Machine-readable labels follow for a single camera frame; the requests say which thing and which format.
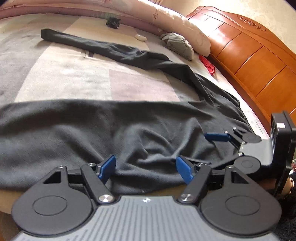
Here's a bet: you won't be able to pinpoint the white earbuds case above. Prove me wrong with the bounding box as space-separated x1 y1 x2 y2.
135 34 147 42

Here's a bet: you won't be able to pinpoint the bundled grey white cloth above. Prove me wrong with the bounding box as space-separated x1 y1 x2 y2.
160 33 195 61

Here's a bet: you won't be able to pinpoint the red folding fan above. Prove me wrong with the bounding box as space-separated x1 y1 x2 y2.
199 55 216 75

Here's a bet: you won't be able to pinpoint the black hair claw clip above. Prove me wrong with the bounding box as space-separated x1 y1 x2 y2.
106 17 121 29

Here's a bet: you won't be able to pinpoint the striped pastel bed sheet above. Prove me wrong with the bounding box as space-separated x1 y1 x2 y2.
0 6 273 218

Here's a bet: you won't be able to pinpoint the wooden orange headboard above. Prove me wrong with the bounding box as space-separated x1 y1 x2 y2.
187 6 295 136

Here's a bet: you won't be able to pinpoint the folded floral pink quilt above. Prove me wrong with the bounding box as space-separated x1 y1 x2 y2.
1 1 211 56

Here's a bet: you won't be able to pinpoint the dark grey trousers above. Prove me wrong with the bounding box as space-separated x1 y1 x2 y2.
1 29 251 194

